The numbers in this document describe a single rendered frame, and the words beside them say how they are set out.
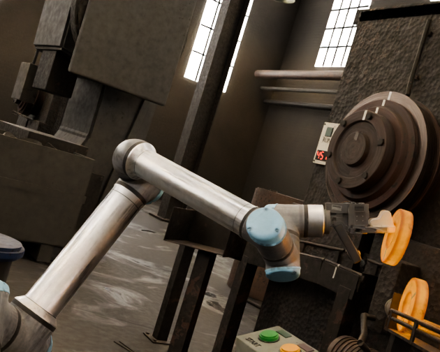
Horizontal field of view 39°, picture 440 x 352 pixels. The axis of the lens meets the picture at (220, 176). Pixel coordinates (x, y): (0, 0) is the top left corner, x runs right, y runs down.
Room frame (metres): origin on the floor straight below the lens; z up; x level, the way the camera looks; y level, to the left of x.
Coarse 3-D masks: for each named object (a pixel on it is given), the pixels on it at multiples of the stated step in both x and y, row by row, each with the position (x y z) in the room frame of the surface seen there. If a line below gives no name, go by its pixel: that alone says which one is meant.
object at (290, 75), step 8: (256, 72) 13.26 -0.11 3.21; (264, 72) 13.00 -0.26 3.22; (272, 72) 12.73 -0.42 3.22; (280, 72) 12.49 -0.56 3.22; (288, 72) 12.25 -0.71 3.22; (296, 72) 12.03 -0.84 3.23; (304, 72) 11.82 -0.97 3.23; (312, 72) 11.60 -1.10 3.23; (320, 72) 11.40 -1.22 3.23; (328, 72) 11.20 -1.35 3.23; (336, 72) 11.01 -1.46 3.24; (264, 88) 13.31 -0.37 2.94; (272, 88) 13.03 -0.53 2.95; (280, 88) 12.79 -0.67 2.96; (288, 88) 12.55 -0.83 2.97; (296, 88) 12.34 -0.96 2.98; (272, 104) 13.25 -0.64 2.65; (280, 104) 12.99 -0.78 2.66; (288, 104) 12.72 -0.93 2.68; (296, 104) 12.49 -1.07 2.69; (304, 104) 12.27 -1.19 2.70; (312, 104) 12.05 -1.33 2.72; (320, 104) 11.86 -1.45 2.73; (328, 104) 11.68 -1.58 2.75
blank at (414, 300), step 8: (416, 280) 1.65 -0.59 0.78; (408, 288) 1.70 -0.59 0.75; (416, 288) 1.62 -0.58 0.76; (424, 288) 1.62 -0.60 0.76; (408, 296) 1.69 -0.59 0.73; (416, 296) 1.60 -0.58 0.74; (424, 296) 1.60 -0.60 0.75; (400, 304) 1.73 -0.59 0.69; (408, 304) 1.70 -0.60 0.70; (416, 304) 1.59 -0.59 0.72; (424, 304) 1.59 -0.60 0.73; (408, 312) 1.63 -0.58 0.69; (416, 312) 1.59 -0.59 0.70; (424, 312) 1.59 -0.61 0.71; (408, 320) 1.61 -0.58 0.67; (400, 328) 1.65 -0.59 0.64
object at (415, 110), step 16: (384, 96) 2.18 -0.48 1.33; (400, 96) 2.12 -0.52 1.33; (352, 112) 2.30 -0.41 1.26; (416, 112) 2.04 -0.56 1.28; (432, 128) 2.03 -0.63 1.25; (432, 144) 2.00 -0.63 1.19; (416, 160) 1.99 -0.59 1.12; (432, 160) 1.99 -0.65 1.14; (416, 176) 1.97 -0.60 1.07; (400, 192) 2.01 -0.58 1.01; (416, 192) 2.00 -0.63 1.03; (384, 208) 2.05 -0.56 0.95; (400, 208) 2.04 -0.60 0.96
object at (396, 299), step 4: (396, 296) 1.75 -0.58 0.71; (400, 296) 1.75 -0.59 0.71; (392, 300) 1.75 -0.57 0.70; (396, 300) 1.75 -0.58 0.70; (392, 304) 1.75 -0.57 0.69; (396, 304) 1.75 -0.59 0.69; (396, 308) 1.74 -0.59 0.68; (388, 312) 1.74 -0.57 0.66; (396, 316) 1.74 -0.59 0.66; (392, 324) 1.74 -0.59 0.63; (396, 324) 1.74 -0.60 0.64; (392, 328) 1.74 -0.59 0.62; (396, 328) 1.74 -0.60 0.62
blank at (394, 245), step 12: (396, 216) 1.68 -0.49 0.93; (408, 216) 1.63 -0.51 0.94; (396, 228) 1.64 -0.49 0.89; (408, 228) 1.60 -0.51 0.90; (384, 240) 1.72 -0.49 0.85; (396, 240) 1.60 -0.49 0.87; (408, 240) 1.59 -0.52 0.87; (384, 252) 1.68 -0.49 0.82; (396, 252) 1.60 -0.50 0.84; (396, 264) 1.64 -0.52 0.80
